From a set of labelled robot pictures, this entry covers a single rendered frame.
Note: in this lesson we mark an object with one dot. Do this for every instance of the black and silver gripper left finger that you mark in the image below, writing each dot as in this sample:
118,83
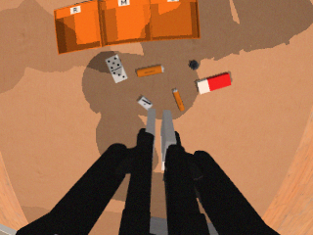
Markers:
79,209

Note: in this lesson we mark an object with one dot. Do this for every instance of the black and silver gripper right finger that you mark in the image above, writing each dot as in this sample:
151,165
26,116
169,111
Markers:
227,208

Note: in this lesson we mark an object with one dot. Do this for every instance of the orange three-compartment bin rack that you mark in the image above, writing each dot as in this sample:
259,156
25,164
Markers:
77,30

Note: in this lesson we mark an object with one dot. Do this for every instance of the white domino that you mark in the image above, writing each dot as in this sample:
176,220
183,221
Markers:
116,68

